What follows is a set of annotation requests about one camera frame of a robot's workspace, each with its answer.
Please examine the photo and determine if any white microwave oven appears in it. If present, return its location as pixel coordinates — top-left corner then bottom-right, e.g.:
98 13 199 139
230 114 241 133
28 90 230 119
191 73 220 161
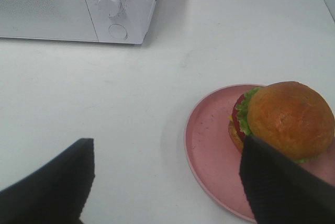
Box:
0 0 162 44

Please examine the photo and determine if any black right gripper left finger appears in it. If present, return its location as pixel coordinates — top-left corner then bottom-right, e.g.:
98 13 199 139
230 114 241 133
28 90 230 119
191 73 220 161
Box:
1 138 95 223

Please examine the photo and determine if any white lower microwave knob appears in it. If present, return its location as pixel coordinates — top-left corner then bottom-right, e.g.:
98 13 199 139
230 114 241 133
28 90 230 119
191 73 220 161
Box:
98 0 122 17

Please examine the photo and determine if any pink round plate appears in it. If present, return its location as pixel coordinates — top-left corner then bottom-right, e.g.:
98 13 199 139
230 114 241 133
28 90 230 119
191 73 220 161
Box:
184 83 335 223

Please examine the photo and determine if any burger with lettuce and tomato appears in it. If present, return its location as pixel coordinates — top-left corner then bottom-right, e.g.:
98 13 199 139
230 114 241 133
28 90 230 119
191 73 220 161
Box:
228 81 334 163

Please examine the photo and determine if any white microwave door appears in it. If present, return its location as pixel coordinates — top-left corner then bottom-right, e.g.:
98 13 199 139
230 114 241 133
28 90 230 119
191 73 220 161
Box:
1 0 97 41

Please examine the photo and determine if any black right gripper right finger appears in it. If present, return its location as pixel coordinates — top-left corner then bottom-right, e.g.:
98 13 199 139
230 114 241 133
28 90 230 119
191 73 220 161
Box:
239 136 334 223

